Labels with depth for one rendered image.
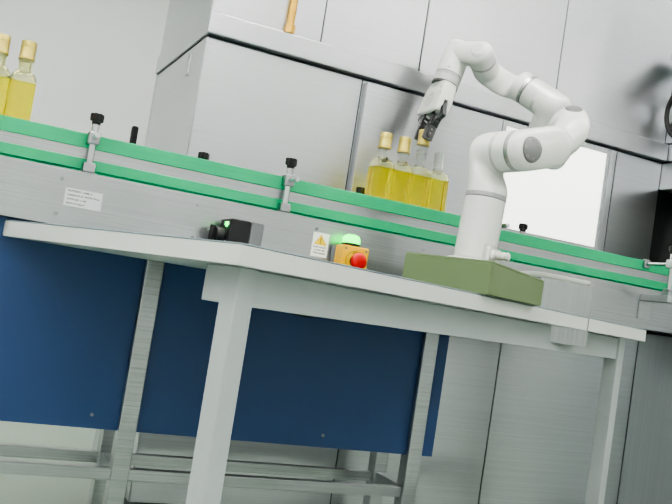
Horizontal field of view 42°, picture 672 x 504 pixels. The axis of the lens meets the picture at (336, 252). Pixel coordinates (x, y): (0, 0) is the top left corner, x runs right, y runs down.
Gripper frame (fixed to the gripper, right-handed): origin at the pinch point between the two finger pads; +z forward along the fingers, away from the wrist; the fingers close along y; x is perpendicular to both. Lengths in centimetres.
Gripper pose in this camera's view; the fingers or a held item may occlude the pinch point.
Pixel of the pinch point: (424, 133)
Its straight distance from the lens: 243.5
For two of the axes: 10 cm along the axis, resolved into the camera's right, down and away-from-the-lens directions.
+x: 8.3, 4.1, 3.8
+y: 4.2, 0.0, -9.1
